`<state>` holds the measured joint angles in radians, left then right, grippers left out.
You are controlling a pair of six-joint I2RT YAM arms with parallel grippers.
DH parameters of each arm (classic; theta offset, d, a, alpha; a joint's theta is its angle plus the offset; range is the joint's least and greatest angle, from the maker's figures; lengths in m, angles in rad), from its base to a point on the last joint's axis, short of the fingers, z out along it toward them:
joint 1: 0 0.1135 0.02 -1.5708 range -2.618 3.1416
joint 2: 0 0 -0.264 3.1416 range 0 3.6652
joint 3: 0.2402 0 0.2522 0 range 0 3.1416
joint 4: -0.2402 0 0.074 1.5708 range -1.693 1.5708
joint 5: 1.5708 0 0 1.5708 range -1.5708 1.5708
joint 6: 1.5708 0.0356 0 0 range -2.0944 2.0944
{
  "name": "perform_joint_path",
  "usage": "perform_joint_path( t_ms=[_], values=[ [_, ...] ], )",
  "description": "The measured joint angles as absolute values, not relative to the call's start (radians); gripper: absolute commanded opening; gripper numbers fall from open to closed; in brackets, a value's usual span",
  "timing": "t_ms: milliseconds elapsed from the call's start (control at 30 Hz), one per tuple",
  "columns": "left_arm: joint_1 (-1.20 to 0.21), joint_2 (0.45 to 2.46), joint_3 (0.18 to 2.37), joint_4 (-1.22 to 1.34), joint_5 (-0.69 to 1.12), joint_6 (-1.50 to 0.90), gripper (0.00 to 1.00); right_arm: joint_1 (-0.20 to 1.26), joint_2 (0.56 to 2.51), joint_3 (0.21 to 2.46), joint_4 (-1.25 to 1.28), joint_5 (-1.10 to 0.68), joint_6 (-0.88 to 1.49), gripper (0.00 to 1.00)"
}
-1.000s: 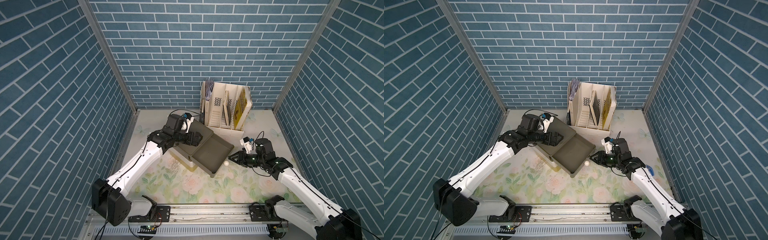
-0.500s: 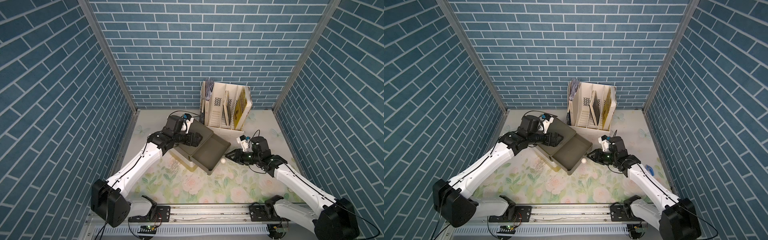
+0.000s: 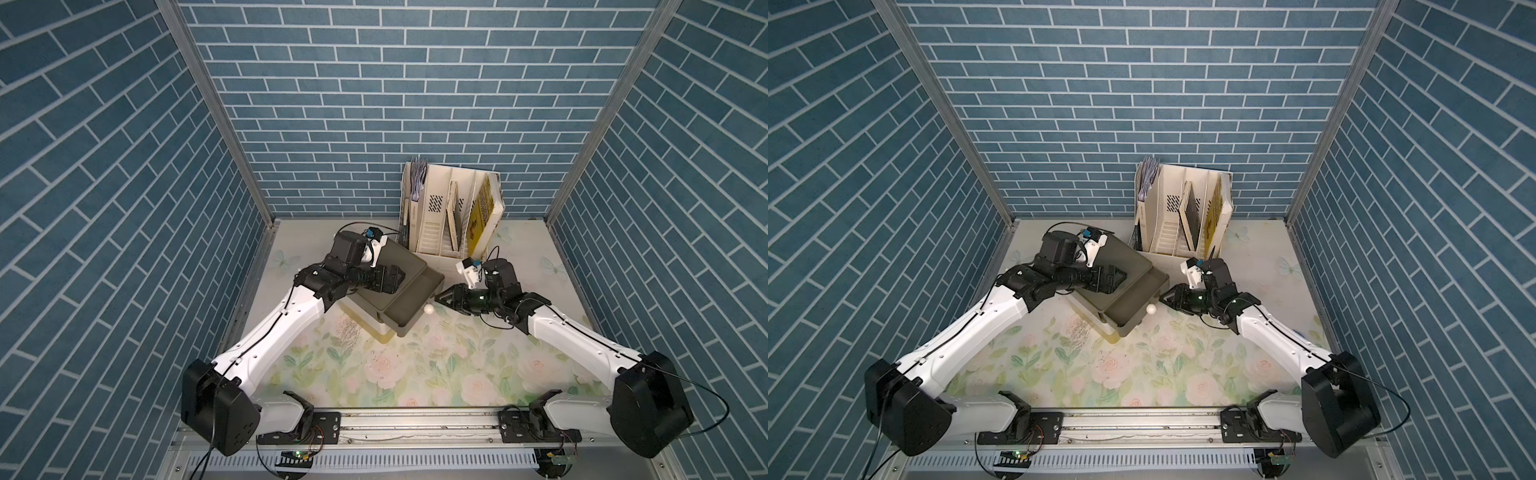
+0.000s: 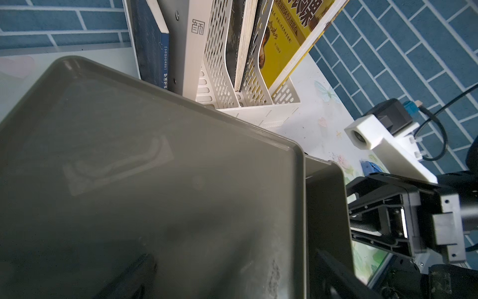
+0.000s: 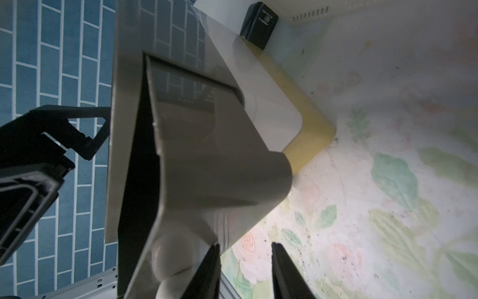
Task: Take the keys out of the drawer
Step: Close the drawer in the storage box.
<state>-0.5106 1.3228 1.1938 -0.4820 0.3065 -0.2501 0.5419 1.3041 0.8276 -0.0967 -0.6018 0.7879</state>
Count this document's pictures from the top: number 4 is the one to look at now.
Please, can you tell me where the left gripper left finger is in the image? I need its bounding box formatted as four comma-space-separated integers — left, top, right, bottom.
93, 254, 157, 299

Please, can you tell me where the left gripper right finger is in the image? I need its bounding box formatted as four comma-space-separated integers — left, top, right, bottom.
315, 250, 381, 299

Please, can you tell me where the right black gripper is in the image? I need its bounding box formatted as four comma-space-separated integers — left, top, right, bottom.
346, 173, 478, 264

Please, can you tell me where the olive and cream drawer cabinet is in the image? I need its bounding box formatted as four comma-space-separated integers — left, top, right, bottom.
1, 56, 307, 299

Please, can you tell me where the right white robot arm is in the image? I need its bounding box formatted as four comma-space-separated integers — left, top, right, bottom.
346, 143, 478, 299

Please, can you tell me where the white file organizer rack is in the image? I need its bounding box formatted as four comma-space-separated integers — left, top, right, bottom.
159, 1, 300, 128

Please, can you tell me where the yellow cover book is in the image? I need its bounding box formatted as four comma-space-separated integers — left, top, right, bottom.
258, 0, 348, 93

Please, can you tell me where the blue spine book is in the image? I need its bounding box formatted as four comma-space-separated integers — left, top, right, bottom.
130, 0, 169, 90

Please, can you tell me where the dark cover book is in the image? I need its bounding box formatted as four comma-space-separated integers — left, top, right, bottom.
225, 0, 258, 92

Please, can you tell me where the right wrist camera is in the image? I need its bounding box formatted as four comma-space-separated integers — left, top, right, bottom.
345, 98, 438, 183

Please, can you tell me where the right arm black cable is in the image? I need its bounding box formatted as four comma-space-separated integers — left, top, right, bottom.
412, 81, 478, 163

